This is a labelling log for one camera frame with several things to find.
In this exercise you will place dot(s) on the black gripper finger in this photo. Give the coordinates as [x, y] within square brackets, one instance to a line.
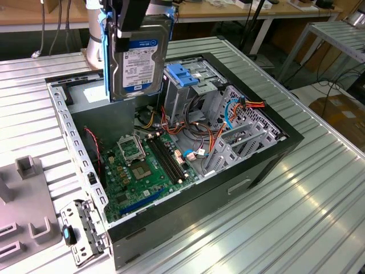
[132, 14]

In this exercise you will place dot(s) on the hard disk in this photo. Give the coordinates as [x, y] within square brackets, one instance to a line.
[142, 71]

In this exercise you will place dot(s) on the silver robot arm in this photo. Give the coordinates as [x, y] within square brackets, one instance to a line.
[94, 37]

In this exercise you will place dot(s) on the grey metal disk bay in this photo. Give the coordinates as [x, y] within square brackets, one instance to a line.
[221, 148]

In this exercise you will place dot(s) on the blue plastic cage latch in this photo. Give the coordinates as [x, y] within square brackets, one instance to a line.
[179, 72]

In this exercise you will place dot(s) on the small brown cardboard box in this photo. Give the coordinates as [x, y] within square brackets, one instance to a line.
[51, 5]

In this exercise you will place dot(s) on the wooden desk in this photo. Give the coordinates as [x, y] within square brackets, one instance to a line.
[28, 15]
[216, 10]

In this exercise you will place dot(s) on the grey metal drive cage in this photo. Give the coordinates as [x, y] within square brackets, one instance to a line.
[176, 97]

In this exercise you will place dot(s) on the small white box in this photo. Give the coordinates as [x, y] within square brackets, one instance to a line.
[243, 3]

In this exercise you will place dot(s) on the grey power supply unit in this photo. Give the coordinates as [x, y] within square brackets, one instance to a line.
[97, 122]

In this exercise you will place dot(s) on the black case fan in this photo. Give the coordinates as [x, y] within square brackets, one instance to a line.
[90, 154]

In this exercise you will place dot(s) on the black RAM slot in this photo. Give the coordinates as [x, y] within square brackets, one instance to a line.
[168, 160]
[172, 160]
[165, 160]
[161, 160]

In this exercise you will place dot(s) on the CPU socket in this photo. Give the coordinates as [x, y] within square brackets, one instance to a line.
[141, 171]

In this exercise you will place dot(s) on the green motherboard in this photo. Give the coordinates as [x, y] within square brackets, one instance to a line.
[148, 188]

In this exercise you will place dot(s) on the blue expansion slot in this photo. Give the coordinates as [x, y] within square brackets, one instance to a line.
[142, 201]

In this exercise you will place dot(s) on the black desk device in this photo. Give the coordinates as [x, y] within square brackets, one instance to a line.
[325, 3]

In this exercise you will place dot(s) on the metal slat side table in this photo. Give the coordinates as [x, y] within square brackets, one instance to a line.
[336, 35]

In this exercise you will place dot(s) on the black PC case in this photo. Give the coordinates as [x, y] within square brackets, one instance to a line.
[185, 217]

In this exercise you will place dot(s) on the grey parts rack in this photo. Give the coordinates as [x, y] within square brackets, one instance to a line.
[25, 205]

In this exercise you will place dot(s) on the silver metal cylinder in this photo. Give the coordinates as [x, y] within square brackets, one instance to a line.
[357, 19]

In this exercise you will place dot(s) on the large flat cardboard box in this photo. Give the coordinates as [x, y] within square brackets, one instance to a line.
[342, 114]

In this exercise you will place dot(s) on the black blue bracket latch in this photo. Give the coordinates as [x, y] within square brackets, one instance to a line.
[71, 235]

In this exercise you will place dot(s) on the silver card retention bracket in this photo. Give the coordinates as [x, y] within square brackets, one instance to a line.
[91, 258]

